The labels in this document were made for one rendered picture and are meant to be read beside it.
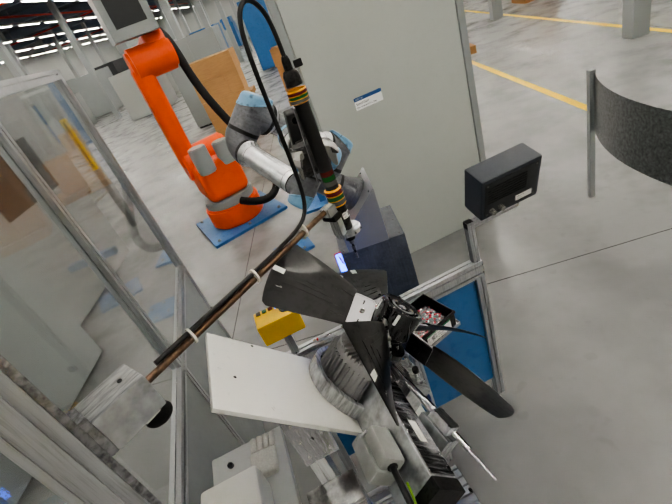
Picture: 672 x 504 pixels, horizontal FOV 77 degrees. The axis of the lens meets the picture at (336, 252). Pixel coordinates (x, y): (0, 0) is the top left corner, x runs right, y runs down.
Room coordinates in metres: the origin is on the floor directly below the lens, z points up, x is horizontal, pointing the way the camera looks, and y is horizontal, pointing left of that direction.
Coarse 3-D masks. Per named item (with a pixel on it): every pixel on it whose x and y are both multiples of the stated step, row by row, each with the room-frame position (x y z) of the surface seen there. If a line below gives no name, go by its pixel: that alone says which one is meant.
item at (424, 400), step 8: (400, 376) 0.74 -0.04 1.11; (408, 384) 0.70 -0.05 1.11; (416, 392) 0.68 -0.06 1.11; (424, 400) 0.65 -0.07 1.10; (432, 408) 0.63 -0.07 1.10; (456, 432) 0.56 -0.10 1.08; (456, 440) 0.55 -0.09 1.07; (464, 440) 0.54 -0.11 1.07; (464, 448) 0.53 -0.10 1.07; (488, 472) 0.47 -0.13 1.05; (496, 480) 0.45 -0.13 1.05
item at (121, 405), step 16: (128, 368) 0.56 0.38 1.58; (112, 384) 0.53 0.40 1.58; (128, 384) 0.52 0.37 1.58; (144, 384) 0.52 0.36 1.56; (96, 400) 0.51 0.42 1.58; (112, 400) 0.50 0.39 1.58; (128, 400) 0.50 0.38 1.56; (144, 400) 0.51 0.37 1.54; (160, 400) 0.52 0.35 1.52; (80, 416) 0.48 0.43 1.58; (96, 416) 0.48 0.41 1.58; (112, 416) 0.48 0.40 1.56; (128, 416) 0.49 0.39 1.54; (144, 416) 0.50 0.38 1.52; (96, 432) 0.47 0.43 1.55; (112, 432) 0.47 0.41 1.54; (128, 432) 0.48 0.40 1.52; (112, 448) 0.47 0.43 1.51
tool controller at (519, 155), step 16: (496, 160) 1.39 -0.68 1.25; (512, 160) 1.36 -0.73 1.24; (528, 160) 1.33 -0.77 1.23; (480, 176) 1.34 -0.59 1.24; (496, 176) 1.31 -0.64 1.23; (512, 176) 1.32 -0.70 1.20; (528, 176) 1.34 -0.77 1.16; (480, 192) 1.32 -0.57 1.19; (496, 192) 1.33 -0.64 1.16; (512, 192) 1.34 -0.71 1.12; (528, 192) 1.37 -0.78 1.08; (480, 208) 1.34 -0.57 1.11; (496, 208) 1.35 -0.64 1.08
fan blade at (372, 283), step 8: (344, 272) 1.18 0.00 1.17; (360, 272) 1.17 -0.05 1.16; (368, 272) 1.16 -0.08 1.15; (376, 272) 1.15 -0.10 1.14; (384, 272) 1.15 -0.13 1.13; (352, 280) 1.11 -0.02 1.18; (360, 280) 1.10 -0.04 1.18; (368, 280) 1.09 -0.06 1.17; (376, 280) 1.08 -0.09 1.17; (384, 280) 1.07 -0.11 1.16; (360, 288) 1.05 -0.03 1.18; (368, 288) 1.03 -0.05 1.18; (376, 288) 1.02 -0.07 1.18; (384, 288) 1.01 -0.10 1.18; (368, 296) 0.99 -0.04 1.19; (376, 296) 0.98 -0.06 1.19
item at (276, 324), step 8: (272, 312) 1.26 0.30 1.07; (280, 312) 1.24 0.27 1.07; (288, 312) 1.23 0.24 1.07; (256, 320) 1.25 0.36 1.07; (264, 320) 1.23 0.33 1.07; (272, 320) 1.22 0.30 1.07; (280, 320) 1.21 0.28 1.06; (288, 320) 1.21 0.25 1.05; (296, 320) 1.22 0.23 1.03; (264, 328) 1.20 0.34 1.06; (272, 328) 1.20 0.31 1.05; (280, 328) 1.21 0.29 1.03; (288, 328) 1.21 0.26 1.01; (296, 328) 1.21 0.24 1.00; (264, 336) 1.20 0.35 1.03; (272, 336) 1.20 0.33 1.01; (280, 336) 1.21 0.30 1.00
